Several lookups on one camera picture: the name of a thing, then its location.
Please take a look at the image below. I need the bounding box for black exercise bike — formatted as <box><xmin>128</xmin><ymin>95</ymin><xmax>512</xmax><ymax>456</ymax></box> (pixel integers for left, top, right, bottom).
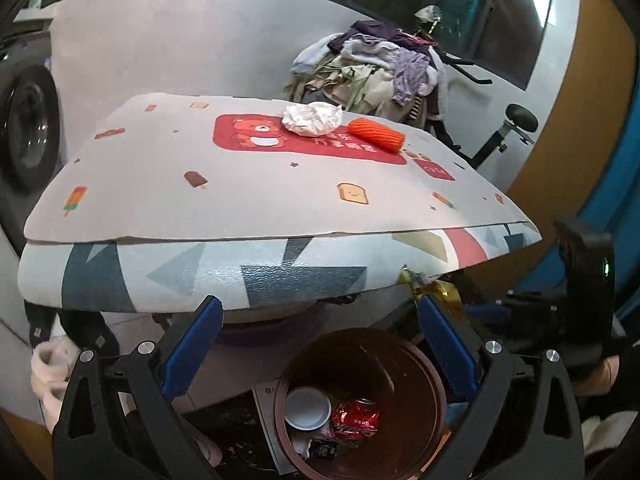
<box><xmin>430</xmin><ymin>5</ymin><xmax>540</xmax><ymax>171</ymax></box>

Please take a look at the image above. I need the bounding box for orange foam net sleeve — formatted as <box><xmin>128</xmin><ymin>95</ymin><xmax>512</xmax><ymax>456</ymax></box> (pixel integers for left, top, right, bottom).
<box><xmin>347</xmin><ymin>117</ymin><xmax>405</xmax><ymax>155</ymax></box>

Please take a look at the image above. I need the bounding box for dark washing machine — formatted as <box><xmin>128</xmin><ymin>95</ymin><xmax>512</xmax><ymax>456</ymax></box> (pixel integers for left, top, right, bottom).
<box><xmin>0</xmin><ymin>35</ymin><xmax>63</xmax><ymax>196</ymax></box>

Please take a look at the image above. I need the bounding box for printed grey table mat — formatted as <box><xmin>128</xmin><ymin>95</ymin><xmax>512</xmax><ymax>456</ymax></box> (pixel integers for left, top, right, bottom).
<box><xmin>24</xmin><ymin>92</ymin><xmax>533</xmax><ymax>246</ymax></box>

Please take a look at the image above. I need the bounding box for crushed red soda can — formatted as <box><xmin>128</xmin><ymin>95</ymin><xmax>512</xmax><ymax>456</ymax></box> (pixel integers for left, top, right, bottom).
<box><xmin>330</xmin><ymin>397</ymin><xmax>381</xmax><ymax>443</ymax></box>

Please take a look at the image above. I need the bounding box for crumpled white paper ball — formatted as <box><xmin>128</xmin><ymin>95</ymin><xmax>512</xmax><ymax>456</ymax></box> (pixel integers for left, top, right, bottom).
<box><xmin>282</xmin><ymin>101</ymin><xmax>343</xmax><ymax>137</ymax></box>

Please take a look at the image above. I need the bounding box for person's right hand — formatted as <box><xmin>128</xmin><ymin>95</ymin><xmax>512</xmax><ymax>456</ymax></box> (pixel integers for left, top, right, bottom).
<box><xmin>570</xmin><ymin>355</ymin><xmax>623</xmax><ymax>397</ymax></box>

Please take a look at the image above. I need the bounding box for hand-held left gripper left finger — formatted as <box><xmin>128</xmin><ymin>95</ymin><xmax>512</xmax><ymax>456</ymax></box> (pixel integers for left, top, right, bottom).
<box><xmin>52</xmin><ymin>296</ymin><xmax>223</xmax><ymax>480</ymax></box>

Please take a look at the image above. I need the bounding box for gold foil wrapper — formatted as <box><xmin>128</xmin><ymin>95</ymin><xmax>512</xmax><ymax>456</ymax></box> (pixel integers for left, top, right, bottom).
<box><xmin>397</xmin><ymin>266</ymin><xmax>463</xmax><ymax>313</ymax></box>

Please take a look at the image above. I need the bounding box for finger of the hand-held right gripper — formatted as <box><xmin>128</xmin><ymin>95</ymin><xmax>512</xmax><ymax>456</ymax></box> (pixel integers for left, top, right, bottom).
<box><xmin>462</xmin><ymin>302</ymin><xmax>567</xmax><ymax>325</ymax></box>
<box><xmin>497</xmin><ymin>287</ymin><xmax>567</xmax><ymax>306</ymax></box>

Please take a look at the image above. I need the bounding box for fluffy white slipper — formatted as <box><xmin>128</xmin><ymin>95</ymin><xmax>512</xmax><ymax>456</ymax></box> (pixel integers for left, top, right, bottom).
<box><xmin>30</xmin><ymin>332</ymin><xmax>81</xmax><ymax>431</ymax></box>

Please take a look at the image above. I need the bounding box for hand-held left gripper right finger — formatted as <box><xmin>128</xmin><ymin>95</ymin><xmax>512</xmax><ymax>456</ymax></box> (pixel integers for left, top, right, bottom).
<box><xmin>417</xmin><ymin>294</ymin><xmax>586</xmax><ymax>480</ymax></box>

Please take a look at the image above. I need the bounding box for pile of clothes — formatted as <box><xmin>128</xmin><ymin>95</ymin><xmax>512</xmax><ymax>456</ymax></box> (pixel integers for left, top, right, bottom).
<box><xmin>285</xmin><ymin>20</ymin><xmax>451</xmax><ymax>123</ymax></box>

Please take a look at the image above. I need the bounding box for dark window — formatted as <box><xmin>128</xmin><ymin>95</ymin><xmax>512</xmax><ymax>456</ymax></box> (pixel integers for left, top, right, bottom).
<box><xmin>350</xmin><ymin>0</ymin><xmax>556</xmax><ymax>91</ymax></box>

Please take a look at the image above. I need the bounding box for brown trash bin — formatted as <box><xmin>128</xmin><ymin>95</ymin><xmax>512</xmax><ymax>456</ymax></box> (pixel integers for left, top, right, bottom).
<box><xmin>274</xmin><ymin>327</ymin><xmax>448</xmax><ymax>480</ymax></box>

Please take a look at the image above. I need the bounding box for triangle patterned tablecloth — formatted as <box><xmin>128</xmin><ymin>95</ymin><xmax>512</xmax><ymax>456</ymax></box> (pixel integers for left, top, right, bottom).
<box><xmin>17</xmin><ymin>225</ymin><xmax>543</xmax><ymax>313</ymax></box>

